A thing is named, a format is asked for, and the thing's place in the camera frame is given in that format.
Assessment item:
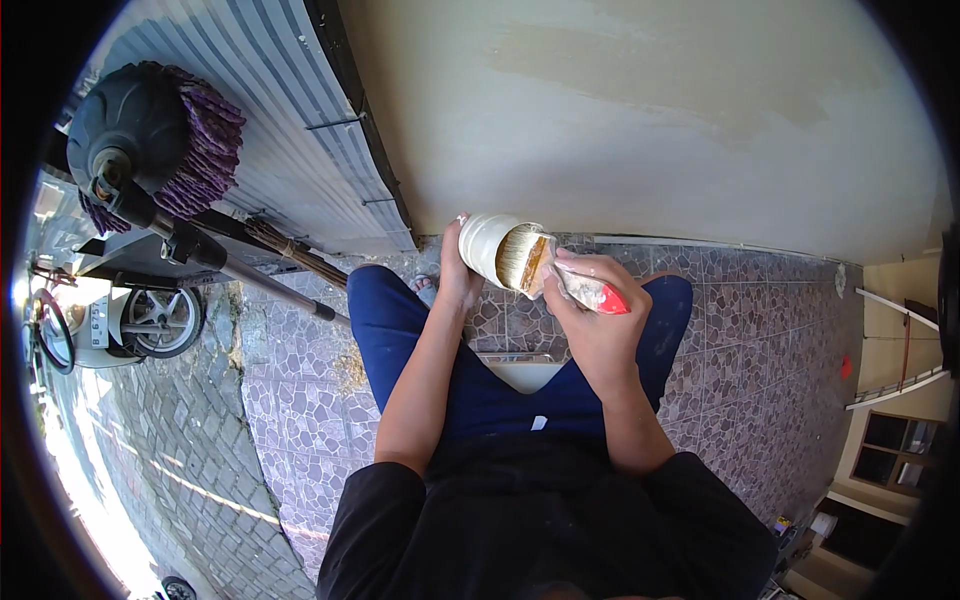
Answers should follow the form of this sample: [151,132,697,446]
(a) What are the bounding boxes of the brown framed window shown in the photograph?
[850,410,945,498]

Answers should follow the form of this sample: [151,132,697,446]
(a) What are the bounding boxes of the person's right hand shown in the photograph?
[543,250,655,385]

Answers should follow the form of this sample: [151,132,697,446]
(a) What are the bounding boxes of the red handled paint brush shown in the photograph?
[493,222,631,317]

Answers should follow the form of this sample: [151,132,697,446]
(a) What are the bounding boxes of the white plastic jar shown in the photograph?
[457,213,558,292]

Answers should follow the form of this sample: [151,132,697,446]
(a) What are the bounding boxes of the grey striped roller shutter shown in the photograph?
[81,0,418,258]

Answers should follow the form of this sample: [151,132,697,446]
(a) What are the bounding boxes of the purple strand mop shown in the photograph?
[66,60,354,329]

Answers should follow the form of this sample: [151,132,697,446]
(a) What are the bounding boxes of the person's right thumb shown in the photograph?
[555,250,610,277]

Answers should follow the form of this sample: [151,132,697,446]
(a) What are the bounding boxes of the straw broom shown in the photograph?
[243,216,351,291]

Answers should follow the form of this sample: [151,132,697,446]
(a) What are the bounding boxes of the white scooter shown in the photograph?
[71,225,301,370]

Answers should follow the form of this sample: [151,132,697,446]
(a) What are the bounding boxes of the person's body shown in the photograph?
[316,433,781,600]

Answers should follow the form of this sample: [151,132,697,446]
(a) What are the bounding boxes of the red bicycle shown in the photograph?
[27,258,79,378]

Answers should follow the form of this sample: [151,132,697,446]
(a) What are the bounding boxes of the person's left hand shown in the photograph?
[438,213,486,312]

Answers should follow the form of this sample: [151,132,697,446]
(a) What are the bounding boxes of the person's legs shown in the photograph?
[346,264,695,451]

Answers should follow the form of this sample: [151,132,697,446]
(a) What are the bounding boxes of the person's right fingers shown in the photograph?
[543,267,586,331]

